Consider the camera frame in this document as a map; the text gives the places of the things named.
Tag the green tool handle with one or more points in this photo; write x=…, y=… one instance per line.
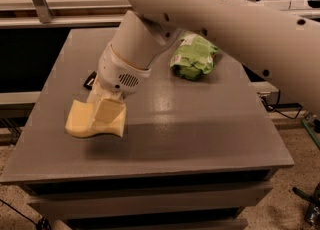
x=310, y=133

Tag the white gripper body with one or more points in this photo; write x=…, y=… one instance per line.
x=117, y=73

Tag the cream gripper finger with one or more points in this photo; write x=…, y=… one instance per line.
x=97, y=94
x=108, y=111

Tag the green plastic package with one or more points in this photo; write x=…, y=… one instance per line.
x=194, y=58

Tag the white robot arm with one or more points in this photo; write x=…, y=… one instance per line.
x=282, y=48

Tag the small black object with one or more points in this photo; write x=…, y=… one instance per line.
x=88, y=84

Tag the yellow sponge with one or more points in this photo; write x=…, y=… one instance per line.
x=82, y=124

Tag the grey table with drawers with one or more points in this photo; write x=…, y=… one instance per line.
x=193, y=154

